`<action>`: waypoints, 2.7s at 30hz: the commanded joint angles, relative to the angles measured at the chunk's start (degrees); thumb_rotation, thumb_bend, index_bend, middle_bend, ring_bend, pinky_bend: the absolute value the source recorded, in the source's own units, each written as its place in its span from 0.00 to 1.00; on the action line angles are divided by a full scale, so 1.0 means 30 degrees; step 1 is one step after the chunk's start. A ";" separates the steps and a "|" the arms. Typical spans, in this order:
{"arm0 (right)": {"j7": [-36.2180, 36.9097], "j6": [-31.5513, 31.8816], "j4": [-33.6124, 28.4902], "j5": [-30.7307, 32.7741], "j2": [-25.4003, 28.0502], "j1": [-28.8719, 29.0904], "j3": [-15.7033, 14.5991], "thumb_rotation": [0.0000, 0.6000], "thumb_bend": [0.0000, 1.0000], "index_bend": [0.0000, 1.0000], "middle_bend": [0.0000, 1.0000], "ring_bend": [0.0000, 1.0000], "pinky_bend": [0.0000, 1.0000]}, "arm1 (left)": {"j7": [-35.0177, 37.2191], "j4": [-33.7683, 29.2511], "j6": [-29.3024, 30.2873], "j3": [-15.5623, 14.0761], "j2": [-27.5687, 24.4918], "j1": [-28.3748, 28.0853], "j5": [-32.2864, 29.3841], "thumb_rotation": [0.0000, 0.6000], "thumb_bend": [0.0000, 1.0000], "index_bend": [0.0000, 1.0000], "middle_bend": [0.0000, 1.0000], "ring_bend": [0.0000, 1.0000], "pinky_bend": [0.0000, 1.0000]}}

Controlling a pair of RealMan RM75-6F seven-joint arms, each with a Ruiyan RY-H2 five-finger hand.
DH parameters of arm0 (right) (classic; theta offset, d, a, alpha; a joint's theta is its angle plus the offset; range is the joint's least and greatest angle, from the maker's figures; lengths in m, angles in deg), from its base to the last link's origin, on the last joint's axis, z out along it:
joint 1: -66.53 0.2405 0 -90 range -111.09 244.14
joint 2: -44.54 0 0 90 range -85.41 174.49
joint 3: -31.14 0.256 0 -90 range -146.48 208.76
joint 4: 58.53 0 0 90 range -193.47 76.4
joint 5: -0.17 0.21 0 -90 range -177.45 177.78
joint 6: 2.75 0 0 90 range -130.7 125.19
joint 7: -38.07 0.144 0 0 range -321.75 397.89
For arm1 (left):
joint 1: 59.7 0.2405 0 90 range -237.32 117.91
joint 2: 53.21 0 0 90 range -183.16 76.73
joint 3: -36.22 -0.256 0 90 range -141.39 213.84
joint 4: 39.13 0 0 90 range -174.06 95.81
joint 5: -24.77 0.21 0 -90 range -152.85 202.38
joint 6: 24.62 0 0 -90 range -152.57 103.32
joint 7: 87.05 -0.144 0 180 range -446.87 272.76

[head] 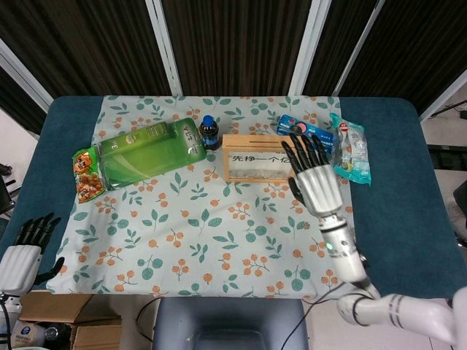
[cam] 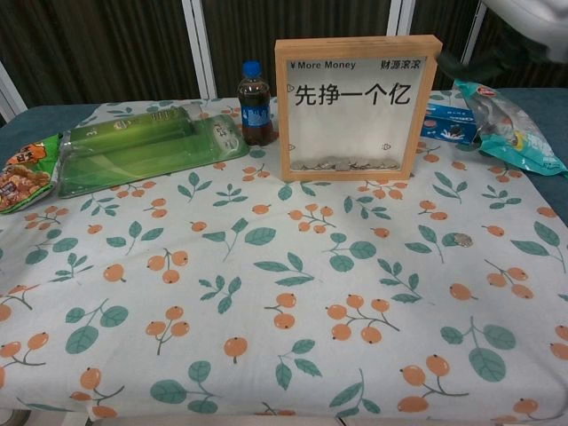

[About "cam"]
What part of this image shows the small cola bottle blue cap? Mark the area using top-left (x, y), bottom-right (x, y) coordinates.
top-left (237, 60), bottom-right (276, 147)

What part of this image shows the floral leaf and berry tablecloth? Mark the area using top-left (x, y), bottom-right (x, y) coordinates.
top-left (0, 91), bottom-right (568, 426)

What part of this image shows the green plastic tea package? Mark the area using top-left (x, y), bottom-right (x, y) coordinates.
top-left (56, 105), bottom-right (250, 200)

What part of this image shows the dark pleated partition screen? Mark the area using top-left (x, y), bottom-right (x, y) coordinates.
top-left (461, 0), bottom-right (493, 59)
top-left (194, 0), bottom-right (412, 101)
top-left (0, 0), bottom-right (218, 112)
top-left (392, 0), bottom-right (485, 92)

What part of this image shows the blue Oreo cookie box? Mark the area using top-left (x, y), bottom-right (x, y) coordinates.
top-left (420, 102), bottom-right (483, 146)

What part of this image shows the teal clear snack bag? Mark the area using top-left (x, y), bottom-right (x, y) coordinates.
top-left (453, 75), bottom-right (568, 178)

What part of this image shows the green orange snack bag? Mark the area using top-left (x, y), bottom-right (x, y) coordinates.
top-left (0, 132), bottom-right (63, 216)

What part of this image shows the wooden frame money box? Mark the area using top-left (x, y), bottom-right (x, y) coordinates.
top-left (273, 34), bottom-right (444, 183)

